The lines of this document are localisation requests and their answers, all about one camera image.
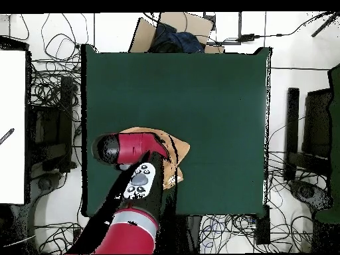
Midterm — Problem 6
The tan terry towel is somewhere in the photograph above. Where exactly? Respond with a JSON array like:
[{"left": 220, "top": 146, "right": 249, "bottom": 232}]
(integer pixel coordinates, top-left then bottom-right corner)
[{"left": 118, "top": 126, "right": 191, "bottom": 191}]

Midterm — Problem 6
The dark green table cloth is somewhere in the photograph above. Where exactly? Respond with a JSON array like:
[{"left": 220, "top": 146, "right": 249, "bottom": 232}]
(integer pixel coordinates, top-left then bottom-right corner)
[{"left": 80, "top": 43, "right": 272, "bottom": 217}]

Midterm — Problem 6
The dark blue clothing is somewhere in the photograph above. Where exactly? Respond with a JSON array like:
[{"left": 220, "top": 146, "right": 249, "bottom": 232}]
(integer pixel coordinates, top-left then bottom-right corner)
[{"left": 148, "top": 22, "right": 205, "bottom": 54}]

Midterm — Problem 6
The brown cardboard box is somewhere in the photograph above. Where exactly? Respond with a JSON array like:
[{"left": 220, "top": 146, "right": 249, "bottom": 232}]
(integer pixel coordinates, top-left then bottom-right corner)
[{"left": 128, "top": 11, "right": 225, "bottom": 54}]

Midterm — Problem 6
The black office chair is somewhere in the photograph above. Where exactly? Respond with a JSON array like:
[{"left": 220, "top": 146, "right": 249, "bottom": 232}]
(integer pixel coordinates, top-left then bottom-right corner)
[
  {"left": 284, "top": 87, "right": 334, "bottom": 213},
  {"left": 25, "top": 75, "right": 79, "bottom": 197}
]

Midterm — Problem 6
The white board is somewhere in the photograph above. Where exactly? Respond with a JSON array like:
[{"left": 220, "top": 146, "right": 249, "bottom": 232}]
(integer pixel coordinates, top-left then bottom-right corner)
[{"left": 0, "top": 49, "right": 27, "bottom": 205}]

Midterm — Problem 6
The black striped rod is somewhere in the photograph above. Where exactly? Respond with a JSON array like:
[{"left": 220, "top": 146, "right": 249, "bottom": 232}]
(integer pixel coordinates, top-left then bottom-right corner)
[{"left": 0, "top": 127, "right": 15, "bottom": 145}]

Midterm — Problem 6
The black tripod leg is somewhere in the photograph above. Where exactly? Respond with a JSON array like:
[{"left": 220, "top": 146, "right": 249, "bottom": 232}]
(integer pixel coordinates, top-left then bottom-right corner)
[{"left": 311, "top": 11, "right": 340, "bottom": 38}]

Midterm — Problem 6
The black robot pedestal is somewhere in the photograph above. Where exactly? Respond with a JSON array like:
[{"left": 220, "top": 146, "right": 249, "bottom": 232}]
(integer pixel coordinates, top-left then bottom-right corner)
[{"left": 159, "top": 214, "right": 203, "bottom": 254}]

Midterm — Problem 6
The black cable tangle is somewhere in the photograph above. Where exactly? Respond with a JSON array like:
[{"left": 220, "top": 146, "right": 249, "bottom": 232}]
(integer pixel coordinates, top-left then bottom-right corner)
[{"left": 26, "top": 13, "right": 90, "bottom": 123}]

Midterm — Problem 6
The black cable bundle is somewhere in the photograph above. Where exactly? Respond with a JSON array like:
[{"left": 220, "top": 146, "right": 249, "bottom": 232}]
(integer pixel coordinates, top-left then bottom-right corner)
[{"left": 199, "top": 151, "right": 330, "bottom": 253}]

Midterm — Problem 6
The black floor cable heap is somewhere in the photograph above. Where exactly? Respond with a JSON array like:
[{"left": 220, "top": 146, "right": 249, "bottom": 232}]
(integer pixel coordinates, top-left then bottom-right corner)
[{"left": 34, "top": 221, "right": 84, "bottom": 254}]

